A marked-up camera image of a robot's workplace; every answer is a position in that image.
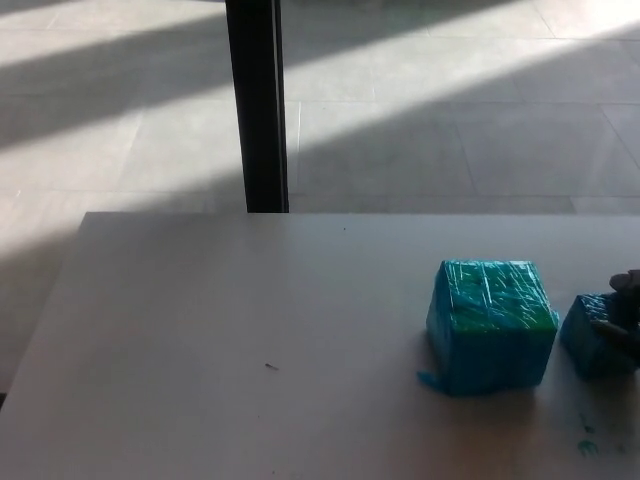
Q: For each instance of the large blue-green wrapped cube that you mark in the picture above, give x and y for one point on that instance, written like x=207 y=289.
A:
x=492 y=342

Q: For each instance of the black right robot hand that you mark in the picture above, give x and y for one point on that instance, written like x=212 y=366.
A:
x=625 y=305

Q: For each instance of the black vertical post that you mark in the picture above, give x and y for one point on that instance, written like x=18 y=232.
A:
x=259 y=107

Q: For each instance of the small blue cube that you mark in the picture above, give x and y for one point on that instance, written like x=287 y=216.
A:
x=582 y=340

